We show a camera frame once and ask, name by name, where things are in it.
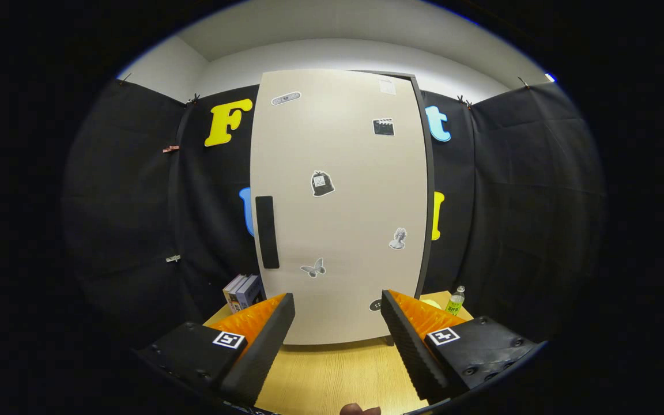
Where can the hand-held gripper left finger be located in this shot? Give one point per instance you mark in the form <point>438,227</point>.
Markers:
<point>263,350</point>

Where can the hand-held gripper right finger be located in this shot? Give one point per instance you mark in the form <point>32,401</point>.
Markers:
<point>411,350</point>

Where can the beige shoe cabinet door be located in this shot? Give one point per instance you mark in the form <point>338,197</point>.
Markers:
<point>343,219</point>

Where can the grey shoe cabinet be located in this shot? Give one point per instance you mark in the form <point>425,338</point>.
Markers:
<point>427,173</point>

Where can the yellow plush toy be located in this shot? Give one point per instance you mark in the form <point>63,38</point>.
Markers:
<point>431,304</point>

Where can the blue book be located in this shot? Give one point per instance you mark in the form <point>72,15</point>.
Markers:
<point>251,293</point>

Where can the green drink bottle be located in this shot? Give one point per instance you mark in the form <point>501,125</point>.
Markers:
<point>455,302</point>

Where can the white book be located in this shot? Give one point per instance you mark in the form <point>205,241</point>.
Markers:
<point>231,294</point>

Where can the black backdrop cloth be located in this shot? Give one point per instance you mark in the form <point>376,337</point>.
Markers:
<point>510,219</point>

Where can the black clip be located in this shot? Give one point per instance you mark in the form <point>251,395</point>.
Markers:
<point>193,99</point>
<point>124,77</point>
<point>523,82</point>
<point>463,102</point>

